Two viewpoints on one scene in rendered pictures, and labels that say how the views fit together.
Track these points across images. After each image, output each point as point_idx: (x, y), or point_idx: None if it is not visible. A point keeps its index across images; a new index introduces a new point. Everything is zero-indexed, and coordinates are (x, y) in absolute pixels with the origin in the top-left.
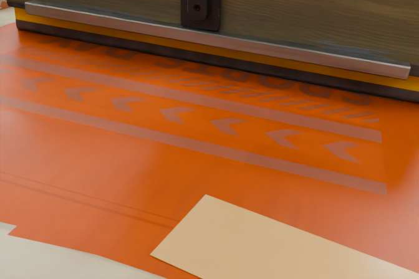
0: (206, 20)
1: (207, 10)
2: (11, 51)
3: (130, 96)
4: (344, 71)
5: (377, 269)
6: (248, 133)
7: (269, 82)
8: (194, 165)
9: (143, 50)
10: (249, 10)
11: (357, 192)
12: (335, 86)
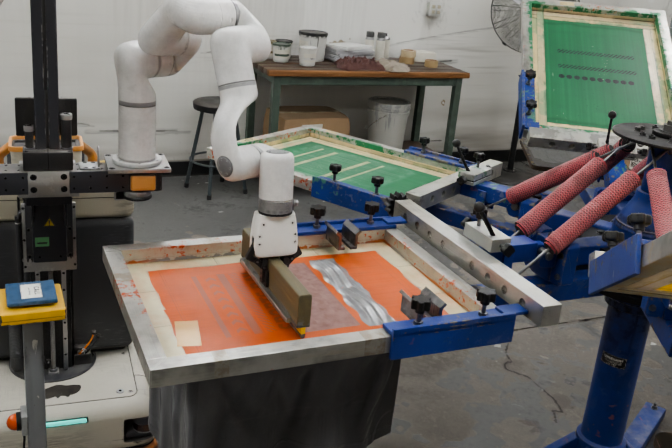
0: (264, 283)
1: (263, 280)
2: (227, 273)
3: (227, 298)
4: None
5: (197, 339)
6: (231, 317)
7: (273, 311)
8: (206, 316)
9: None
10: (272, 284)
11: (222, 334)
12: None
